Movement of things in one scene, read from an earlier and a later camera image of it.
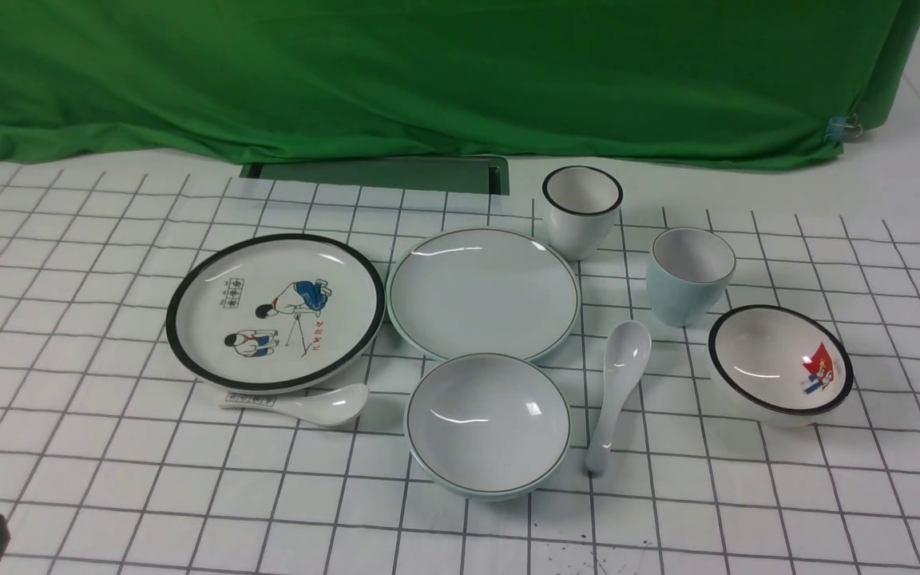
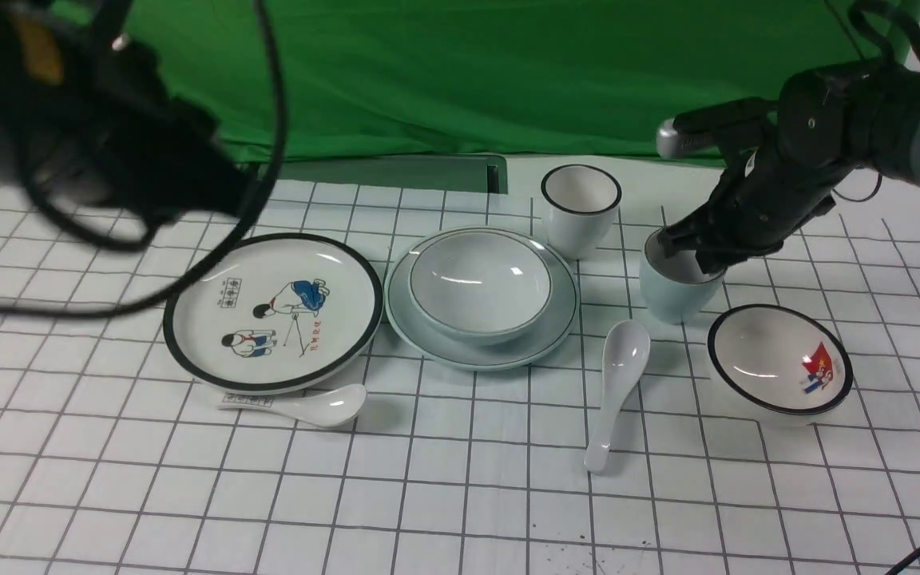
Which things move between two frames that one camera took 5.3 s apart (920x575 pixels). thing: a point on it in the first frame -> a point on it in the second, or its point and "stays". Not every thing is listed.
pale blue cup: [688, 274] stays
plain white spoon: [627, 351] stays
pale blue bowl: [486, 427] -> [481, 286]
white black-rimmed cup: [580, 204] stays
